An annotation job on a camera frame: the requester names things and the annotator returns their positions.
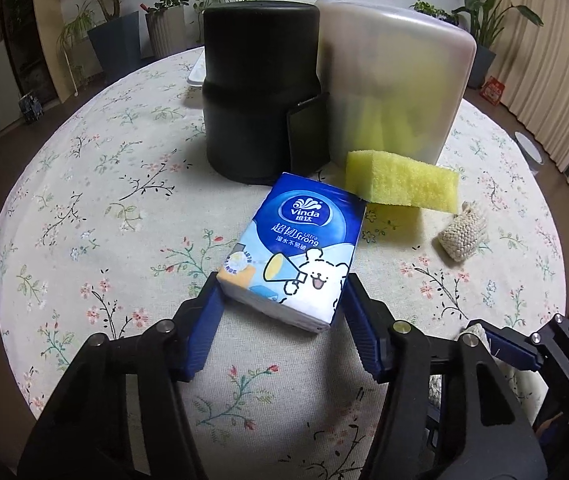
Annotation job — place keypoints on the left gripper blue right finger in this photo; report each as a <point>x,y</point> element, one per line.
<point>369,322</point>

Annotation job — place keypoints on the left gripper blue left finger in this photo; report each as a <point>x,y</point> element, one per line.
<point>200,318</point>

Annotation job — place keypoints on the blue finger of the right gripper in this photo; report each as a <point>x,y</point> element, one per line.
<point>514,348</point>

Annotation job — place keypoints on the small blue Vinda tissue pack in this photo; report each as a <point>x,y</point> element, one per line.
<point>292,261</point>

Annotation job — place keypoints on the white knitted scrubber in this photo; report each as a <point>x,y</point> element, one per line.
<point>465,233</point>

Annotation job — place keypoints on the large yellow rectangular sponge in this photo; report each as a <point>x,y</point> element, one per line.
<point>386,178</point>

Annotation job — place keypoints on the white plastic tray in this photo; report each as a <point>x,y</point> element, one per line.
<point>197,73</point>

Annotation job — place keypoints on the floral tablecloth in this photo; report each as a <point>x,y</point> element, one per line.
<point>119,218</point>

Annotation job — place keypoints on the grey cylindrical bin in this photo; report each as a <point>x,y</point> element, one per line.
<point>531,152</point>

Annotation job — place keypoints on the black cylindrical appliance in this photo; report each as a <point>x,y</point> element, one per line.
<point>264,108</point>

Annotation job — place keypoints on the translucent plastic container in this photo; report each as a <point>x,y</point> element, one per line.
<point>395,78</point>

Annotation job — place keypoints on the red sign on floor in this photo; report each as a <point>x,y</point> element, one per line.
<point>492,90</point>

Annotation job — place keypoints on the blue patterned box on floor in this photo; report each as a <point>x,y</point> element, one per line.
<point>30,107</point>

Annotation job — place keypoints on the tall plant in dark pot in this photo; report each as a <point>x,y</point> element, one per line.
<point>116,41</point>

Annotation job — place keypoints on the small plant on console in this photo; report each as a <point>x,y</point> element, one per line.
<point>427,8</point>

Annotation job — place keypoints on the plant in white ribbed pot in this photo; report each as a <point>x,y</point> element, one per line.
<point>166,26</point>

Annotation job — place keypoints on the large-leaf plant in dark pot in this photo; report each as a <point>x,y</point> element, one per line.
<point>486,18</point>

